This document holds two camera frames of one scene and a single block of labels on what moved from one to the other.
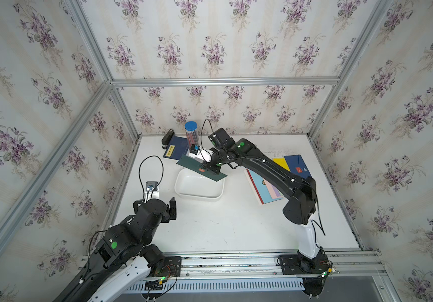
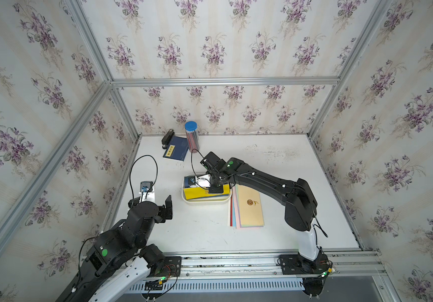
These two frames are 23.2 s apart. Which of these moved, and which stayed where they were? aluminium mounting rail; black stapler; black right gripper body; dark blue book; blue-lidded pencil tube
Moved: black right gripper body
Stayed: blue-lidded pencil tube; aluminium mounting rail; dark blue book; black stapler
